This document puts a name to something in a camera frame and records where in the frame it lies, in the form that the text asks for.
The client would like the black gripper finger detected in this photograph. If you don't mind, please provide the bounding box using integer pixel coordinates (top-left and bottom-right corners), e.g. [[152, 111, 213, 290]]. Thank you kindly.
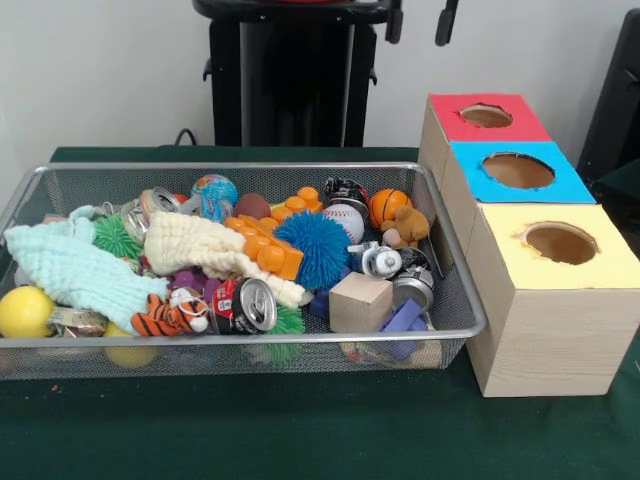
[[434, 0, 460, 47], [385, 0, 404, 45]]

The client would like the brown plush toy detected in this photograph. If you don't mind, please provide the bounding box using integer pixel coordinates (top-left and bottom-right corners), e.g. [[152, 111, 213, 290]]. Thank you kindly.
[[380, 205, 431, 250]]

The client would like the orange striped tiger plush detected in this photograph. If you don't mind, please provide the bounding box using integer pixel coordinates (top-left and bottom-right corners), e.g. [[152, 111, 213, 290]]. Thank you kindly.
[[130, 287, 210, 337]]

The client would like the wooden box with three holes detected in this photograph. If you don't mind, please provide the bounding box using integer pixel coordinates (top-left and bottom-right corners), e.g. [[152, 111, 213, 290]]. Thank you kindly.
[[418, 92, 640, 399]]

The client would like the silver mesh bin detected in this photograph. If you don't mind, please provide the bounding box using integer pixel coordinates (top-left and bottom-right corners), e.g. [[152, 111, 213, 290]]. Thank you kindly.
[[0, 162, 487, 381]]

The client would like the orange basketball toy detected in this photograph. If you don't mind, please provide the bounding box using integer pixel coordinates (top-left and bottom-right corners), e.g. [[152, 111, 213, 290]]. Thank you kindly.
[[368, 188, 414, 229]]

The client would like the black chair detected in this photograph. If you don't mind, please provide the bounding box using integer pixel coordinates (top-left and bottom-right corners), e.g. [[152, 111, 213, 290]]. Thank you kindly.
[[577, 8, 640, 186]]

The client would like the white baseball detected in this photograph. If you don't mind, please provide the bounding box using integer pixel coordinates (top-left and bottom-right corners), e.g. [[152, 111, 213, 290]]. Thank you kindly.
[[321, 203, 366, 245]]

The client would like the green covered side table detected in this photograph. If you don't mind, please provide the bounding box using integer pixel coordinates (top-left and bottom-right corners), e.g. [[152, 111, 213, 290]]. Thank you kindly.
[[589, 158, 640, 214]]

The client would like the blue spiky ball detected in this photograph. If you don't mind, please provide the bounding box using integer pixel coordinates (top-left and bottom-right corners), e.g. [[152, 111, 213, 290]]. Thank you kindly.
[[273, 209, 354, 291]]

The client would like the orange building block toy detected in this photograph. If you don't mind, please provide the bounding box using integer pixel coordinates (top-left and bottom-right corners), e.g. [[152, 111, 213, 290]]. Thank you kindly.
[[223, 186, 325, 280]]

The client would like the wooden cube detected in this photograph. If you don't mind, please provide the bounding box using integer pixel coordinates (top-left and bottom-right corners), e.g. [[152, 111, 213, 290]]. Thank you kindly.
[[328, 272, 395, 334]]

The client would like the cream knitted cloth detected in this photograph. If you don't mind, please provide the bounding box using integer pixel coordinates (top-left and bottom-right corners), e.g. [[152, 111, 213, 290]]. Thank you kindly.
[[143, 210, 314, 307]]

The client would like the red black soda can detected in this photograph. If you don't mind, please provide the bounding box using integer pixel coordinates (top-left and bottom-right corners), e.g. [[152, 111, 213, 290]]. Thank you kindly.
[[209, 277, 279, 336]]

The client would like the mint green cloth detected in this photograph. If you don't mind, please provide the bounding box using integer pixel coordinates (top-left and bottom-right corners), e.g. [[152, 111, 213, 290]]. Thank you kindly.
[[3, 204, 170, 335]]

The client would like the dark green table cloth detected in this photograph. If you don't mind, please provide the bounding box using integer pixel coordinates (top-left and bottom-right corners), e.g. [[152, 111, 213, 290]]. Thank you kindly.
[[0, 144, 640, 480]]

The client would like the yellow ball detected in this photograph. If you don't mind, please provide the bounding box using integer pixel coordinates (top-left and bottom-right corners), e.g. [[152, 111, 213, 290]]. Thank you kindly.
[[0, 286, 56, 339]]

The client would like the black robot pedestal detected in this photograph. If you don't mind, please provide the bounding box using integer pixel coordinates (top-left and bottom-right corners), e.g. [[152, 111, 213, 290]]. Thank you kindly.
[[192, 0, 404, 148]]

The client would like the black cable loop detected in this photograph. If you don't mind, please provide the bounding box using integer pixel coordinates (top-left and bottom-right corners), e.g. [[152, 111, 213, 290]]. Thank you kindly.
[[174, 128, 216, 147]]

